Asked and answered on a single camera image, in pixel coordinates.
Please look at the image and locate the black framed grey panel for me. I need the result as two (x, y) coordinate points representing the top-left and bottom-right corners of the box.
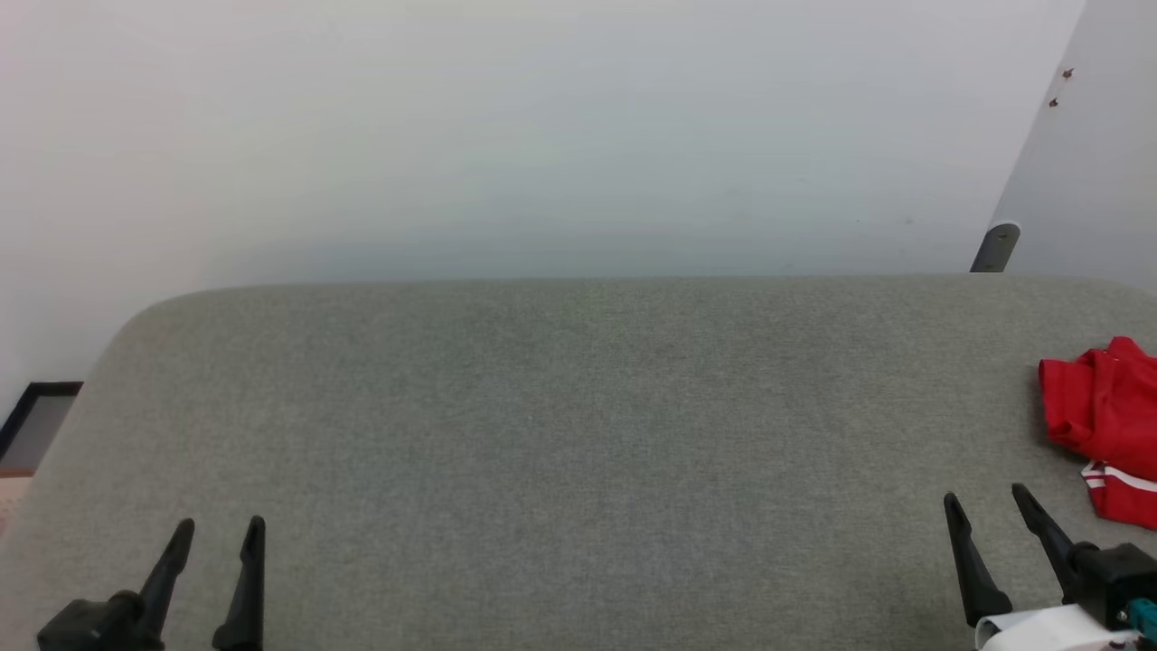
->
(0, 381), (85, 478)

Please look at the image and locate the white wall panel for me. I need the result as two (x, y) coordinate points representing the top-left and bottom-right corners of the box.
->
(992, 0), (1157, 297)

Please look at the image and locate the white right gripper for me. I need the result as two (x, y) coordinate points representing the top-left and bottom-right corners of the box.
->
(942, 482), (1151, 651)

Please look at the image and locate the dark grey metal bracket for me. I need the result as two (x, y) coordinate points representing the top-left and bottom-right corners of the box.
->
(969, 222), (1022, 274)

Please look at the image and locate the red and white basketball jersey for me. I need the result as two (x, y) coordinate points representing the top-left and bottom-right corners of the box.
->
(1037, 335), (1157, 532)

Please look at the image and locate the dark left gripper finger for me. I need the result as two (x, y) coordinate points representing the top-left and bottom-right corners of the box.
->
(212, 514), (268, 651)
(134, 517), (196, 627)

